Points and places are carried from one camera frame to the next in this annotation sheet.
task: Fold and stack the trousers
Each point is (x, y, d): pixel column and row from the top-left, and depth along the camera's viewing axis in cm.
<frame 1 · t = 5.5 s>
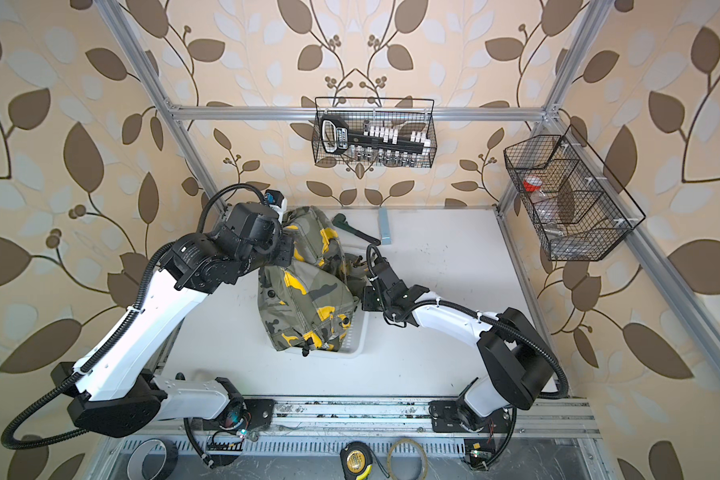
left hand: (288, 237, 66), fingers closed
right hand: (364, 299, 87), fingers open
camouflage trousers: (308, 302, 68), point 26 cm above the table
white plastic basket: (355, 344, 78), point 10 cm above the table
light blue sanding block: (384, 226, 113), point 3 cm above the table

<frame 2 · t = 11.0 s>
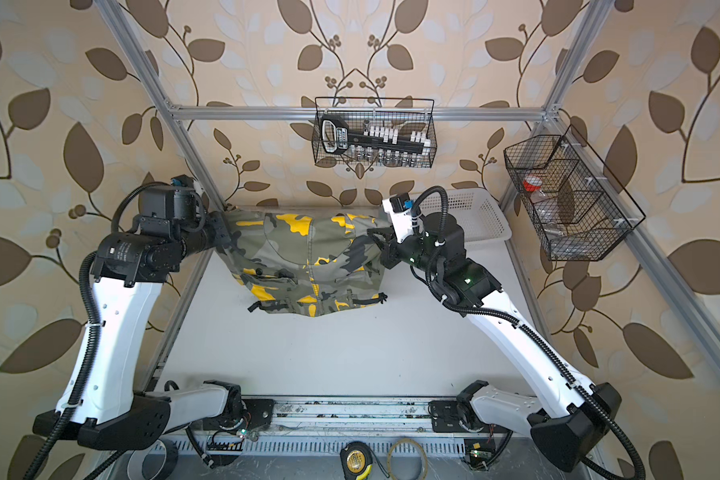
left hand: (224, 222, 65), fingers closed
right hand: (373, 232, 66), fingers closed
camouflage trousers: (305, 263, 67), point 33 cm above the table
white plastic basket: (481, 209, 118), point 4 cm above the table
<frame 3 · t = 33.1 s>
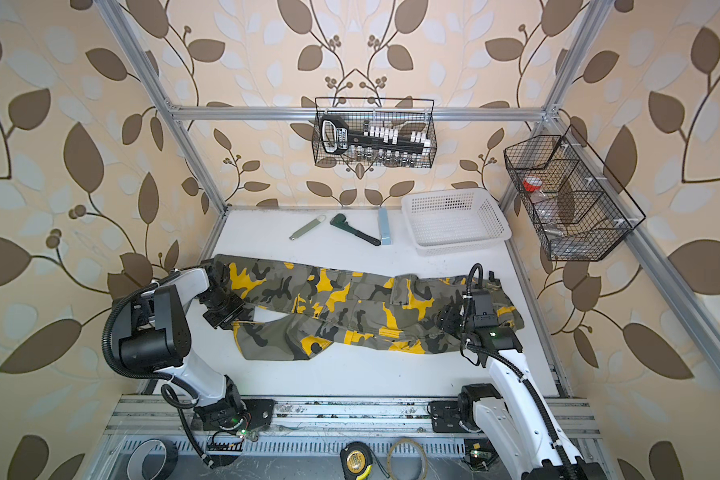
left hand: (240, 317, 91), fingers open
right hand: (449, 323, 82), fingers open
camouflage trousers: (352, 312, 91), point 3 cm above the table
pale green utility knife: (320, 218, 119), on the table
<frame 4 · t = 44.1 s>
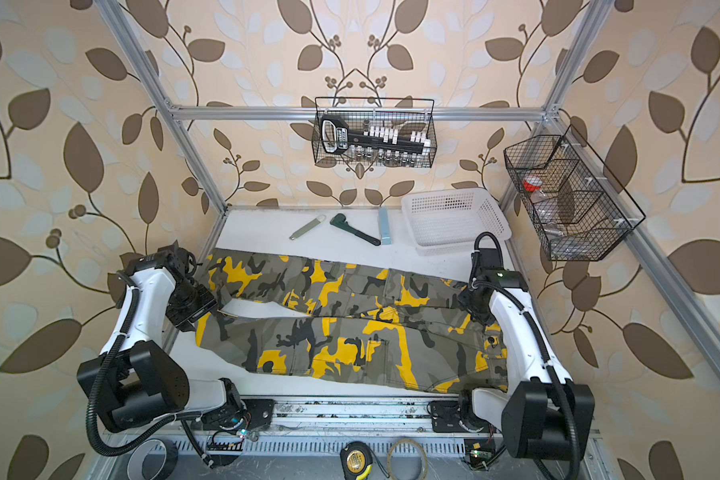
left hand: (206, 315, 78), fingers open
right hand: (470, 311, 81), fingers open
camouflage trousers: (348, 322, 89), point 3 cm above the table
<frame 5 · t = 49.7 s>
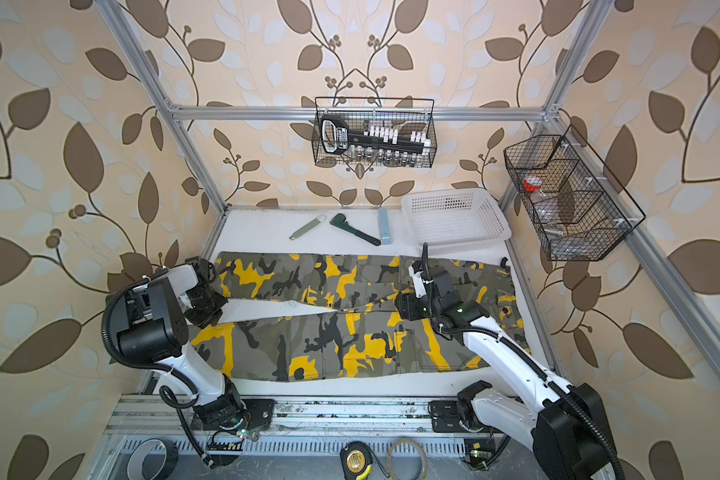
left hand: (217, 316, 91), fingers closed
right hand: (407, 302, 83), fingers open
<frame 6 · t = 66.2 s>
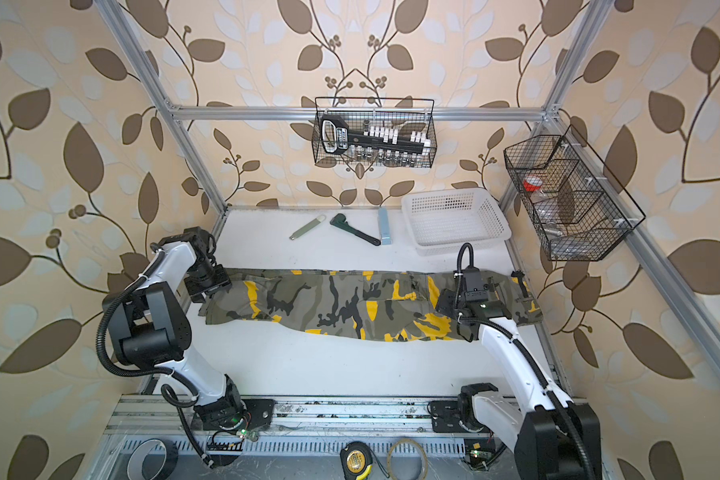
left hand: (219, 289, 88), fingers open
right hand: (449, 307, 84), fingers open
camouflage trousers: (372, 304, 96), on the table
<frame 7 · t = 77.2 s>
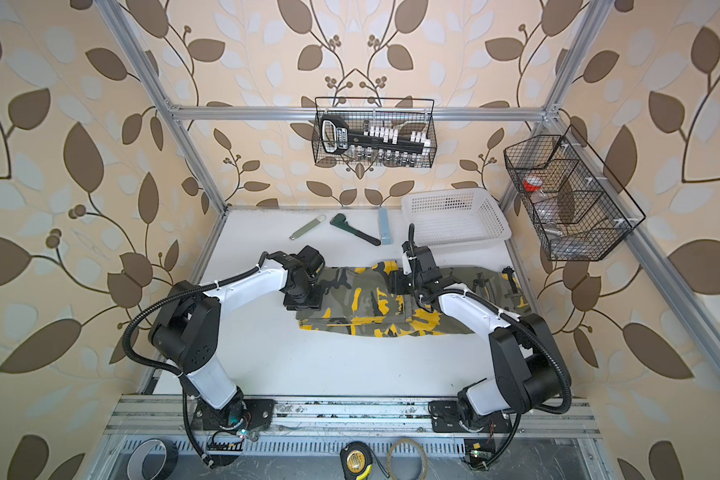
left hand: (316, 305, 89), fingers open
right hand: (396, 280, 90), fingers open
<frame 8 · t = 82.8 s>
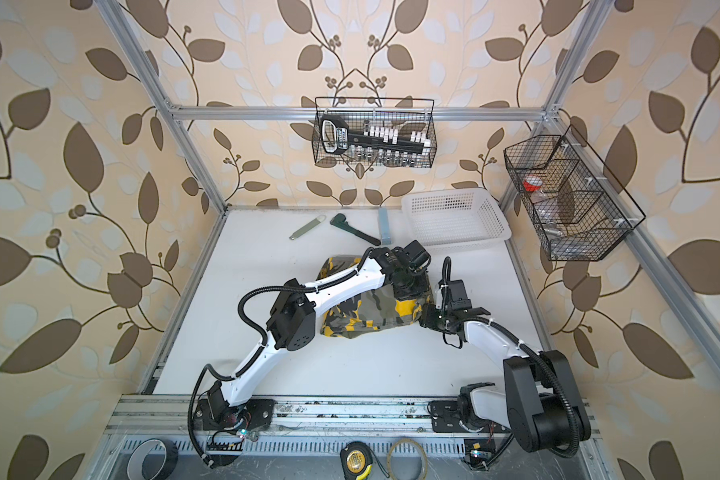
left hand: (433, 293, 86), fingers closed
right hand: (426, 320, 90), fingers open
camouflage trousers: (367, 310, 87), point 8 cm above the table
